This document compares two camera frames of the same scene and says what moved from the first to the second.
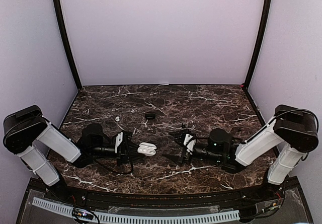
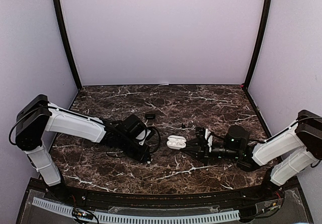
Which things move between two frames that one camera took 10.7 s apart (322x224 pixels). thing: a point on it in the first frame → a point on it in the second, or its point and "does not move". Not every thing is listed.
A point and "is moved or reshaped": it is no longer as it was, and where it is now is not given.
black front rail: (244, 196) does not move
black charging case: (150, 115) does not move
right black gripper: (185, 155) → (203, 152)
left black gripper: (129, 152) → (141, 156)
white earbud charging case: (147, 149) is moved or reshaped
